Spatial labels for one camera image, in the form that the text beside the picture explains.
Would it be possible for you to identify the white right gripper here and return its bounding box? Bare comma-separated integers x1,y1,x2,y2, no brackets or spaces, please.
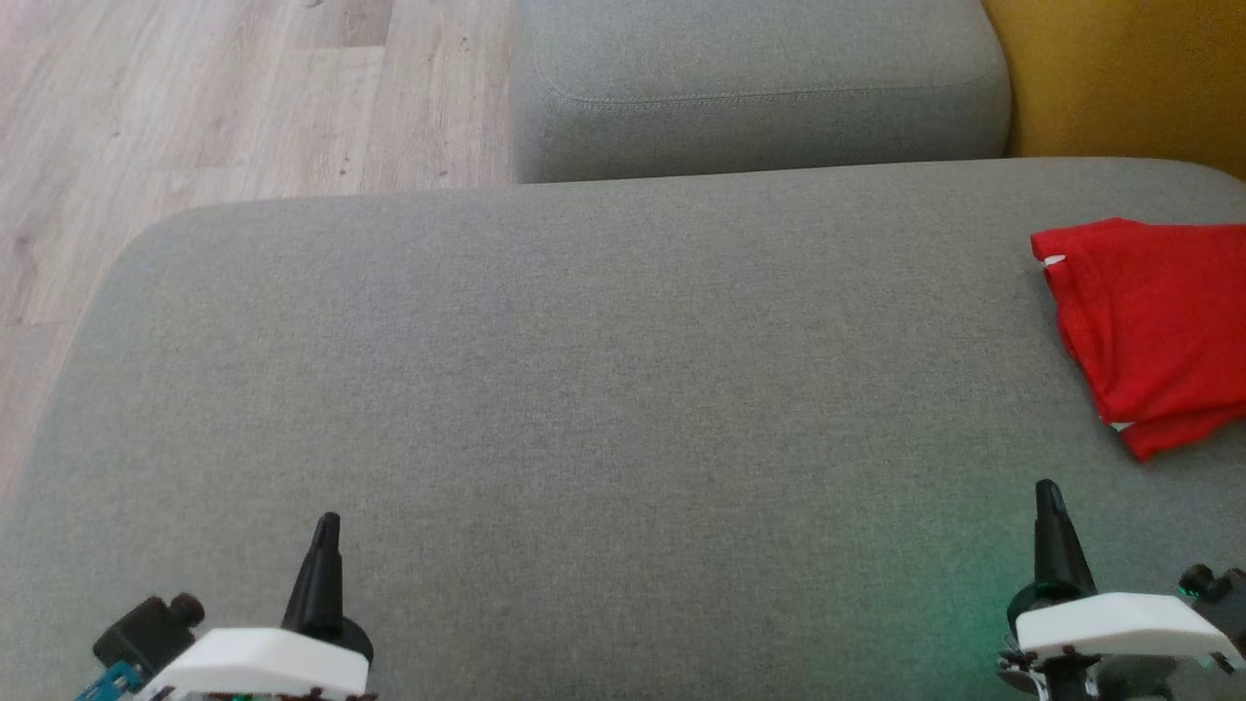
998,478,1239,701

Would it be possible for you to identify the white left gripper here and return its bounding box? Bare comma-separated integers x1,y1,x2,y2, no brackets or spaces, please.
136,512,378,701

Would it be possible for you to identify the red white striped jersey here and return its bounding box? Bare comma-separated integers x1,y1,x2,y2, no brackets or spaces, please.
1030,217,1246,426

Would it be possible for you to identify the large grey fabric sofa seat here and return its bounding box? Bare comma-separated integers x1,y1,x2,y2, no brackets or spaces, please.
0,156,1246,701

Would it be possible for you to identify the yellow upholstered cushion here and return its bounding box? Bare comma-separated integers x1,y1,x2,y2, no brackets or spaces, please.
981,0,1246,181

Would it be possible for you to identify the small grey fabric sofa cushion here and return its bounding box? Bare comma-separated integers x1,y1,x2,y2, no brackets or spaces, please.
511,0,1013,186

